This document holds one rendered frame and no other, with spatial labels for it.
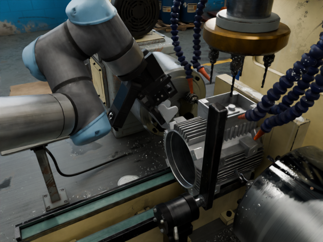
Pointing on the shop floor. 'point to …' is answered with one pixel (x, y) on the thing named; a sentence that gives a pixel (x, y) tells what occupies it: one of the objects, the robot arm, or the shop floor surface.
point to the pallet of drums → (164, 18)
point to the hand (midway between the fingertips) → (163, 126)
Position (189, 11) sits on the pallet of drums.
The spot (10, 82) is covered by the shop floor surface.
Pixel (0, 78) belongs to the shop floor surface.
